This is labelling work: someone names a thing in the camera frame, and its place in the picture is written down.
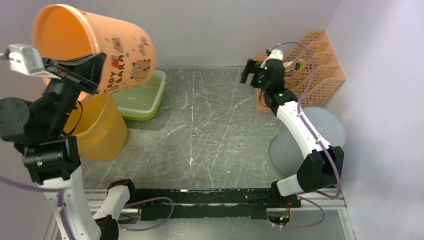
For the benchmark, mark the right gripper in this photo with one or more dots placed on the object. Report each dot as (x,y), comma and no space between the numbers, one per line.
(251,67)

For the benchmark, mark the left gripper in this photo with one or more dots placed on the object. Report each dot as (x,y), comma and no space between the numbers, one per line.
(87,70)

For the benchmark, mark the peach capybara plastic bucket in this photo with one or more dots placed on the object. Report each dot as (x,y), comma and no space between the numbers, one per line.
(63,32)

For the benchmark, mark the yellow slotted waste basket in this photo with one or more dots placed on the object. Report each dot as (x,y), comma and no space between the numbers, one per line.
(99,127)

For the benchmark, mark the grey plastic bucket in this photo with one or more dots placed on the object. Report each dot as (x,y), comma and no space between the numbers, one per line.
(283,151)

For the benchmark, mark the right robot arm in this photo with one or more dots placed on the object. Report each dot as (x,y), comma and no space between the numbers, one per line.
(322,162)

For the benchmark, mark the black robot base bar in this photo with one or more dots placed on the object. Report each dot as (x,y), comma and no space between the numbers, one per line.
(174,203)

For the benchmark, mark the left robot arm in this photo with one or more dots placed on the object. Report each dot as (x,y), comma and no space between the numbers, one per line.
(36,128)

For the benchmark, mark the peach plastic desk organizer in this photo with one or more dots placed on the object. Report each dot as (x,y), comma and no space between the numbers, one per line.
(325,69)

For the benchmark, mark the white perforated basket tray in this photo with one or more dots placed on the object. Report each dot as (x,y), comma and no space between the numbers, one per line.
(142,96)

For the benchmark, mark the green plastic basin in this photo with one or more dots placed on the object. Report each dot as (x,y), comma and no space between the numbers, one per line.
(145,112)

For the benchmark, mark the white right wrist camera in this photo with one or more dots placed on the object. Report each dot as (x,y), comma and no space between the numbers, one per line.
(274,54)

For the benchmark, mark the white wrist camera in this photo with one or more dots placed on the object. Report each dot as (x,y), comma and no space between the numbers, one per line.
(274,54)
(24,59)

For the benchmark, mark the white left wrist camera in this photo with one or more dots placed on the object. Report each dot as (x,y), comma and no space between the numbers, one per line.
(24,59)

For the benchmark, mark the aluminium rail frame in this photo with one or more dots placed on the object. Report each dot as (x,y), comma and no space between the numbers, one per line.
(311,201)

